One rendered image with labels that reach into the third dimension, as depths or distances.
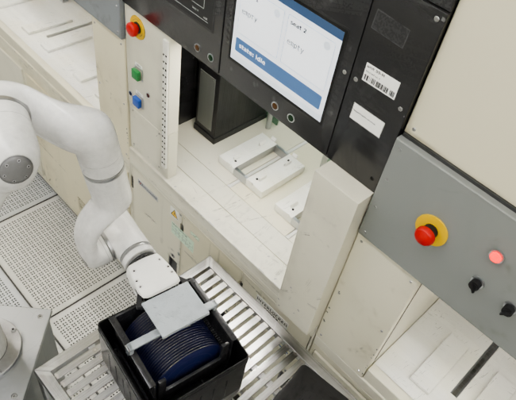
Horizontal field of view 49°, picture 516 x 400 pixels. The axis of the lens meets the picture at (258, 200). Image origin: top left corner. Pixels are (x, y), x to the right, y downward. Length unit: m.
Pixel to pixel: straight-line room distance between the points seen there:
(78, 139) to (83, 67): 1.25
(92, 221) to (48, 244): 1.52
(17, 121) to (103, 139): 0.16
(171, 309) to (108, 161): 0.36
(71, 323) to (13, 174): 1.57
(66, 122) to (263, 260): 0.78
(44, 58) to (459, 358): 1.83
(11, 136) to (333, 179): 0.61
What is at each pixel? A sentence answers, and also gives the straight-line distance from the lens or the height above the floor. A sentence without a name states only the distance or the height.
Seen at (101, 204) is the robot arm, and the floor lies 1.25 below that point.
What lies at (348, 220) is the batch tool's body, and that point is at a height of 1.34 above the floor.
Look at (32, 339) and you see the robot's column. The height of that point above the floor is 0.76.
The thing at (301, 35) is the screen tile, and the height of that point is 1.62.
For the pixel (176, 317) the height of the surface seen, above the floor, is 1.09.
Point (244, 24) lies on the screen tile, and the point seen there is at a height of 1.57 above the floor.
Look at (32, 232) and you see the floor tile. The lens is 2.88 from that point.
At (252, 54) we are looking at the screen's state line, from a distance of 1.27.
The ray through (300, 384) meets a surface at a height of 0.86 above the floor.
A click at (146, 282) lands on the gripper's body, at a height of 1.09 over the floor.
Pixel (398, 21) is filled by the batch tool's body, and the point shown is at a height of 1.75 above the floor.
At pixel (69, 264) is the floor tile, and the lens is 2.74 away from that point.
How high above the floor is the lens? 2.20
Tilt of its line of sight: 47 degrees down
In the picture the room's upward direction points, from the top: 11 degrees clockwise
